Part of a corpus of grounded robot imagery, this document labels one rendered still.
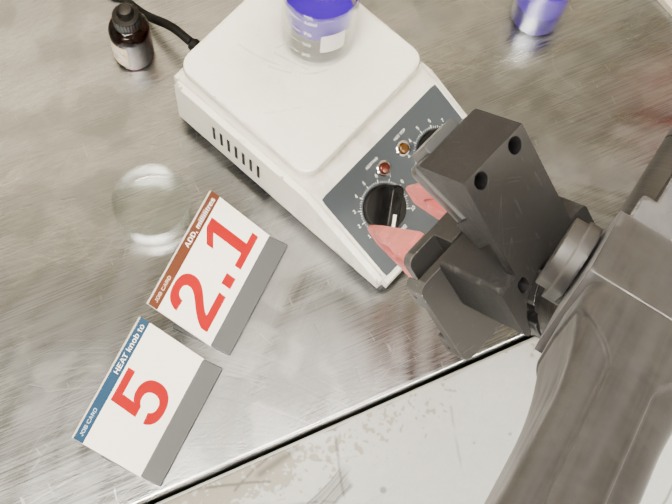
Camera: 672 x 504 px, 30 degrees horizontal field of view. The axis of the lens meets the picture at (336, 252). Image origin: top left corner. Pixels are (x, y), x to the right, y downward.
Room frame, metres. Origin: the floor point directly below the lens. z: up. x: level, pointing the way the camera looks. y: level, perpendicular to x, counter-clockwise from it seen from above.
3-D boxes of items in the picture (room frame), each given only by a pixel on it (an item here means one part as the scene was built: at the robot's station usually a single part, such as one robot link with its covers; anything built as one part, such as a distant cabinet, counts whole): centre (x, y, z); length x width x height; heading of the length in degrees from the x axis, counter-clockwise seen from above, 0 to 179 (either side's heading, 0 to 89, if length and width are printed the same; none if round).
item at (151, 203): (0.28, 0.13, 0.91); 0.06 x 0.06 x 0.02
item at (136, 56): (0.40, 0.17, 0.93); 0.03 x 0.03 x 0.07
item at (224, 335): (0.24, 0.08, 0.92); 0.09 x 0.06 x 0.04; 163
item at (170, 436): (0.14, 0.11, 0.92); 0.09 x 0.06 x 0.04; 163
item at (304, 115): (0.37, 0.04, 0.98); 0.12 x 0.12 x 0.01; 57
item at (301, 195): (0.36, 0.02, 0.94); 0.22 x 0.13 x 0.08; 57
